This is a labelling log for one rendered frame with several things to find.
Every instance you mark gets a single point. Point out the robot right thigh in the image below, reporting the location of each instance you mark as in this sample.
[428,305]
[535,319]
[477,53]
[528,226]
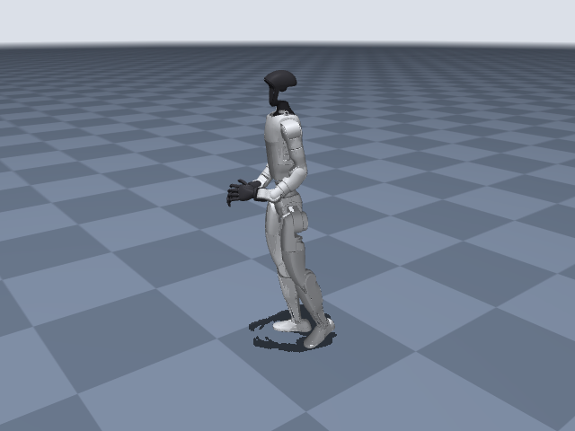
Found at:
[272,231]

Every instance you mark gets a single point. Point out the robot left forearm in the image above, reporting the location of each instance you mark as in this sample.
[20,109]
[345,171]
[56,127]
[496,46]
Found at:
[282,189]

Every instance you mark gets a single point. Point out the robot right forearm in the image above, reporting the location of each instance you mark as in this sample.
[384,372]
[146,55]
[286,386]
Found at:
[265,178]

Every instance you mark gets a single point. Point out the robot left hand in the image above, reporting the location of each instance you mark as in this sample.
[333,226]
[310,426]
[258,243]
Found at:
[245,192]

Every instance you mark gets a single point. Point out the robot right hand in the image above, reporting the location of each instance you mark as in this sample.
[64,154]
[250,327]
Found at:
[255,184]

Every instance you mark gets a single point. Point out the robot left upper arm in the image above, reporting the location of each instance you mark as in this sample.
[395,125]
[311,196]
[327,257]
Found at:
[291,132]

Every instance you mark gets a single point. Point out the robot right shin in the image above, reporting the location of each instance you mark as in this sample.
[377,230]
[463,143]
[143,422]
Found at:
[289,292]

